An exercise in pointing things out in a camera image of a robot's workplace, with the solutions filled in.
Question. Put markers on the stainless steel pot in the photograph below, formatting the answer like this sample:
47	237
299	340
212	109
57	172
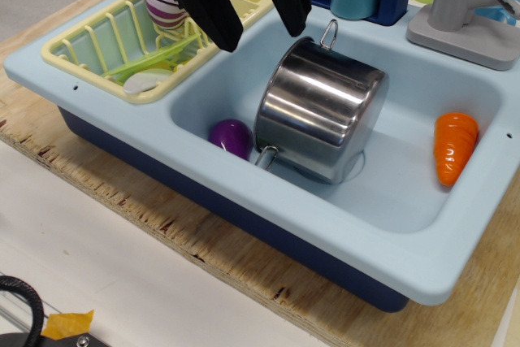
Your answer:
319	109

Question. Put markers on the light blue toy sink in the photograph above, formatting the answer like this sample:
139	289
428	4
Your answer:
391	232

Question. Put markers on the purple striped toy onion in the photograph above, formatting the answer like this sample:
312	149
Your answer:
167	14

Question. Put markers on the green toy plate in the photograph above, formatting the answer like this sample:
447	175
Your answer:
162	54

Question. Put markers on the purple toy eggplant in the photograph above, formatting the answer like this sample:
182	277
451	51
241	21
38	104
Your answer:
233	136

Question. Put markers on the white toy spoon piece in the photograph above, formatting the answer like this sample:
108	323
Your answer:
145	80

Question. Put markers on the yellow dish rack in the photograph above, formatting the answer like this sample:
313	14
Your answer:
121	32

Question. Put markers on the grey toy faucet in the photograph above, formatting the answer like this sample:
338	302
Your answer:
452	27

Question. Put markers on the orange toy carrot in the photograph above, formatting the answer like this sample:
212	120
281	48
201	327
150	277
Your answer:
455	136

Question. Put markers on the plywood board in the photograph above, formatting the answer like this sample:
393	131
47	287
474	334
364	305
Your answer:
89	232

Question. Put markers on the yellow masking tape piece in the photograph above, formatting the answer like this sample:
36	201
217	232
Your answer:
61	326

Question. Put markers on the black device base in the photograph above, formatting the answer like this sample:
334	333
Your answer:
20	339

